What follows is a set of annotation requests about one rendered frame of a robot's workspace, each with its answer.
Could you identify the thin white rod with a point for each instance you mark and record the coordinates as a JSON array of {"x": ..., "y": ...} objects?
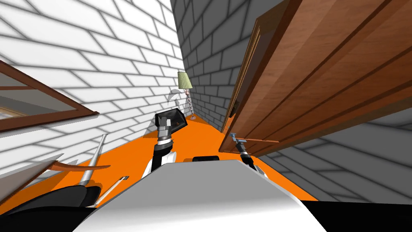
[{"x": 111, "y": 190}]

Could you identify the brown curved bar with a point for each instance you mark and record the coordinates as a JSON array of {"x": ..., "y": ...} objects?
[{"x": 74, "y": 167}]

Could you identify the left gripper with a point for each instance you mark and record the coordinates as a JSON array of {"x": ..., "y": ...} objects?
[{"x": 165, "y": 132}]

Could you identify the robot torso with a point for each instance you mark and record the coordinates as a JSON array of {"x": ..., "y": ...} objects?
[{"x": 199, "y": 199}]

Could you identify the brown framed window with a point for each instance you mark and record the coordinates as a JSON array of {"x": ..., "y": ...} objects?
[{"x": 35, "y": 103}]

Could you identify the brown wooden door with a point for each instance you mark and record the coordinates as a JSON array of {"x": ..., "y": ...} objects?
[{"x": 315, "y": 74}]

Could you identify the black angular block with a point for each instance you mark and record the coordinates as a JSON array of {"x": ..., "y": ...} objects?
[{"x": 178, "y": 118}]

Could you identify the green shade floor lamp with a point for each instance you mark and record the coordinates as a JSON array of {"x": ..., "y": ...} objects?
[{"x": 184, "y": 80}]

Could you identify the silver pole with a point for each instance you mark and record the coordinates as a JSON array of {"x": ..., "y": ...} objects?
[{"x": 95, "y": 158}]

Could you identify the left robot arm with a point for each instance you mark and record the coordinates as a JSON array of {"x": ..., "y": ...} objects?
[{"x": 161, "y": 158}]

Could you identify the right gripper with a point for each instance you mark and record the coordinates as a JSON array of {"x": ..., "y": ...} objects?
[{"x": 241, "y": 148}]

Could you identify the pale brown-edged panel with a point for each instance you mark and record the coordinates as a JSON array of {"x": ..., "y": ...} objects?
[{"x": 22, "y": 175}]

